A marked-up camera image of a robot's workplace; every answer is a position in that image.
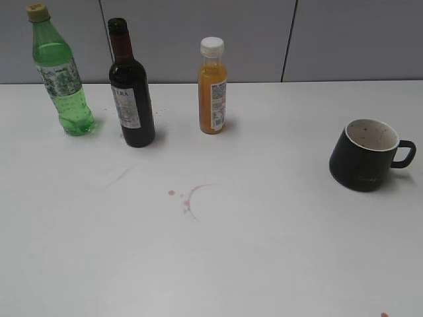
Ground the dark red wine bottle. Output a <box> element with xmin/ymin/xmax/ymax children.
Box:
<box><xmin>108</xmin><ymin>18</ymin><xmax>155</xmax><ymax>148</ymax></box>

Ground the black mug white interior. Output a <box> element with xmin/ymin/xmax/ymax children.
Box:
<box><xmin>329</xmin><ymin>118</ymin><xmax>416</xmax><ymax>192</ymax></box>

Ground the orange juice bottle white cap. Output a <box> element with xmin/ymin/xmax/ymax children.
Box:
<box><xmin>198</xmin><ymin>37</ymin><xmax>227</xmax><ymax>135</ymax></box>

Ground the green plastic soda bottle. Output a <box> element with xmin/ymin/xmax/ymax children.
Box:
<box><xmin>26</xmin><ymin>3</ymin><xmax>95</xmax><ymax>136</ymax></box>

